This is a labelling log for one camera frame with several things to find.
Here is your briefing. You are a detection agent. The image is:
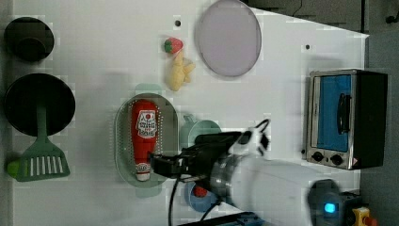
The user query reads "green slotted spatula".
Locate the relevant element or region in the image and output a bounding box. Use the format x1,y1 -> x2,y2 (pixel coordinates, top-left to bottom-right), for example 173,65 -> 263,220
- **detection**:
16,104 -> 71,182

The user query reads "yellow red emergency button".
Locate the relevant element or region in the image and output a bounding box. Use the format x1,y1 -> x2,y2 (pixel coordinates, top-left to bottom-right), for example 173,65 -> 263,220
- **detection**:
352,207 -> 378,226

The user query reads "lime green toy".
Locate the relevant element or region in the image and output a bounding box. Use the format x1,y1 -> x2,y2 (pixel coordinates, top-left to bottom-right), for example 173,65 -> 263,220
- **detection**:
7,160 -> 20,178

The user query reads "blue bowl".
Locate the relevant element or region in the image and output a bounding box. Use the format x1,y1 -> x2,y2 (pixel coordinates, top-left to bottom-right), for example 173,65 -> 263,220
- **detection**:
184,182 -> 217,213

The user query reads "red plush ketchup bottle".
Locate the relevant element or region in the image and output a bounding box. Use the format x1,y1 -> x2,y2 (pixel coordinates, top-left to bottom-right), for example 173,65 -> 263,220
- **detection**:
131,99 -> 158,182

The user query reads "yellow plush ginger root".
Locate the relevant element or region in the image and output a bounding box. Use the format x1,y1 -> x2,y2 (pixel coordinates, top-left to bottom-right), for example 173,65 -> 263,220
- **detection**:
168,51 -> 196,91

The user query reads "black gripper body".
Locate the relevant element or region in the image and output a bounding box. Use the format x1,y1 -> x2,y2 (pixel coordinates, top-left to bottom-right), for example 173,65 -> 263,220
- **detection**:
178,132 -> 242,184

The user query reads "green oval strainer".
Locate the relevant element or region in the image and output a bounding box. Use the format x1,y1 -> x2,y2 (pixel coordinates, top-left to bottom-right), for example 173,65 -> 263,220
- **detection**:
115,84 -> 179,198

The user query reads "small black pot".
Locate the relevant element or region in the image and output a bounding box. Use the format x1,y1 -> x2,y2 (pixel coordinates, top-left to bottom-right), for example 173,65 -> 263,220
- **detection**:
4,17 -> 55,62

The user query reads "small red tomato toy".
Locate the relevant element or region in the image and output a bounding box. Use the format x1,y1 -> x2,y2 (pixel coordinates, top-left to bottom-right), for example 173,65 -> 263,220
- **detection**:
193,186 -> 207,198

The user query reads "green measuring cup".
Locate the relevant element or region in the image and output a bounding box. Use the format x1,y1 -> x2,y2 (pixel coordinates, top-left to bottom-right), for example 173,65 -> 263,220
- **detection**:
180,114 -> 221,148

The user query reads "large black pan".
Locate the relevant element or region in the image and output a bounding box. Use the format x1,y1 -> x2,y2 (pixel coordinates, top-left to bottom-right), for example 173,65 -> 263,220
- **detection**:
4,73 -> 75,137

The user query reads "black toaster oven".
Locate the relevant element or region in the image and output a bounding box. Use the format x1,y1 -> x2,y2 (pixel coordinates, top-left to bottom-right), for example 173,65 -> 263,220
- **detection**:
306,70 -> 388,170

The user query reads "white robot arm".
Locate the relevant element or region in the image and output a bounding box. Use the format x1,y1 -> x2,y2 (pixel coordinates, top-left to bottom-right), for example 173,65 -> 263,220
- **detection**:
151,120 -> 344,226

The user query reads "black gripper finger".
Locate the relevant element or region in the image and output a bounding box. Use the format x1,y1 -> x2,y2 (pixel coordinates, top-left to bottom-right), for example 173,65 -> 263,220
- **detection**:
151,154 -> 182,178

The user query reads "lilac round plate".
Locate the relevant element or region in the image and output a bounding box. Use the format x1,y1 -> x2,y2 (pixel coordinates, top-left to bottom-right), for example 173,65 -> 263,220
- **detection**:
196,0 -> 262,76

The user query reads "red plush strawberry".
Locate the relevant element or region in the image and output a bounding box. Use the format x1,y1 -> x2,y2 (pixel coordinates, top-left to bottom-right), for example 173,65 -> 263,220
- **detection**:
164,38 -> 184,54

